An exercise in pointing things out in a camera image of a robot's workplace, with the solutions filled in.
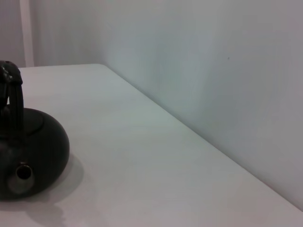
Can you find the black round teapot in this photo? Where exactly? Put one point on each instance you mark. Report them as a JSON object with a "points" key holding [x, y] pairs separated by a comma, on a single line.
{"points": [[35, 146]]}

